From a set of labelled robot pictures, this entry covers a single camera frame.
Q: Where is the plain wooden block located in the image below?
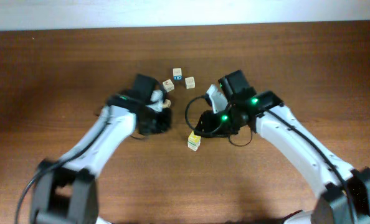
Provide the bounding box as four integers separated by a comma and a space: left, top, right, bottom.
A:
162, 99, 171, 109
184, 77, 196, 89
162, 79, 175, 93

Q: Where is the wooden block blue side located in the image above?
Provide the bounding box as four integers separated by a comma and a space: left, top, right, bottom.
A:
173, 68, 183, 80

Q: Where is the plain wooden block upper right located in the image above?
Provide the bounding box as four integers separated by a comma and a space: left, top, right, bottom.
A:
184, 77, 196, 89

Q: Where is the plain wooden block centre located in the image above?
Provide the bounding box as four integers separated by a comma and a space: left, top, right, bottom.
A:
162, 99, 171, 109

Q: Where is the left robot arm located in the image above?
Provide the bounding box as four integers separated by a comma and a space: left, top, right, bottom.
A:
26, 74, 171, 223

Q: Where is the wooden block green letter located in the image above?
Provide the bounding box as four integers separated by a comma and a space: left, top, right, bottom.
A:
187, 131, 201, 151

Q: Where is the plain wooden block upper left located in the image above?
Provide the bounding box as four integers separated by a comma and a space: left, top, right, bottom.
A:
162, 79, 175, 93

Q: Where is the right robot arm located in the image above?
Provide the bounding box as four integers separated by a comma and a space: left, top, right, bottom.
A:
192, 70, 370, 224

